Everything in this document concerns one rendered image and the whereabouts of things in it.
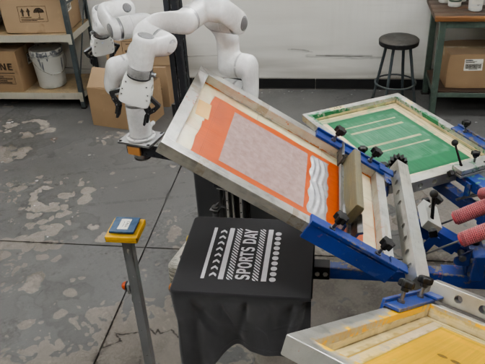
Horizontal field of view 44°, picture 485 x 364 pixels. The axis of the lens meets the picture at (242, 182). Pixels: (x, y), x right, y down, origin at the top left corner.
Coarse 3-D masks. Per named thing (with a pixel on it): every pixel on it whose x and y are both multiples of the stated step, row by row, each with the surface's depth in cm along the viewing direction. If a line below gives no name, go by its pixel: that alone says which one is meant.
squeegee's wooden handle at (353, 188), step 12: (348, 156) 212; (360, 156) 208; (348, 168) 205; (360, 168) 200; (348, 180) 199; (360, 180) 194; (348, 192) 192; (360, 192) 187; (348, 204) 187; (360, 204) 181; (348, 216) 183
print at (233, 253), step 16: (224, 240) 226; (240, 240) 225; (256, 240) 225; (272, 240) 224; (208, 256) 218; (224, 256) 218; (240, 256) 217; (256, 256) 217; (272, 256) 216; (208, 272) 210; (224, 272) 210; (240, 272) 210; (256, 272) 209; (272, 272) 209
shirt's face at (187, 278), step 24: (192, 240) 227; (288, 240) 224; (192, 264) 215; (288, 264) 212; (312, 264) 211; (192, 288) 204; (216, 288) 203; (240, 288) 203; (264, 288) 202; (288, 288) 201; (312, 288) 201
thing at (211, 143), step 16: (208, 128) 191; (208, 144) 183; (224, 144) 188; (240, 144) 193; (224, 160) 181; (240, 160) 186; (256, 160) 191; (272, 160) 196; (240, 176) 179; (256, 176) 184; (272, 176) 189; (288, 176) 194; (272, 192) 182; (288, 192) 186; (304, 192) 191; (304, 208) 184; (336, 208) 195
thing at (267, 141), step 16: (224, 112) 204; (240, 112) 211; (224, 128) 196; (240, 128) 202; (256, 128) 208; (256, 144) 199; (272, 144) 205; (288, 144) 211; (288, 160) 202; (304, 160) 208; (304, 176) 199; (336, 176) 211; (336, 192) 203
